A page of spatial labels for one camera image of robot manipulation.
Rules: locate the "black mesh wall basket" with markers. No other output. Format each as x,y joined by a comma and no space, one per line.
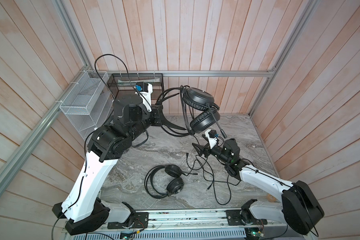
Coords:
120,85

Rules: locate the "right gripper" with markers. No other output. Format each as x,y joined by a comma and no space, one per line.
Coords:
208,150

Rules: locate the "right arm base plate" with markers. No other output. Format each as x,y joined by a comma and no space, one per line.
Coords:
235,216

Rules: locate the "white wire mesh shelf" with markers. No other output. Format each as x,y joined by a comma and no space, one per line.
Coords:
88,103

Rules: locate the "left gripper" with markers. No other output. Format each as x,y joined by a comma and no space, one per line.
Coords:
156,109

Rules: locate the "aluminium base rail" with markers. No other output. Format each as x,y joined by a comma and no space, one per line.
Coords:
183,220

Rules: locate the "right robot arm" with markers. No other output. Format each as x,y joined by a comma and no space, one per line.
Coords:
296,205

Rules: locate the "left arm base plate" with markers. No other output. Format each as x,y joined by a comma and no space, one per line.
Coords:
138,221

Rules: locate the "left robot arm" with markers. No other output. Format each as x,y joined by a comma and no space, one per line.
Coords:
83,209

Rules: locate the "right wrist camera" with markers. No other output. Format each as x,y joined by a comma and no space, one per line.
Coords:
212,137

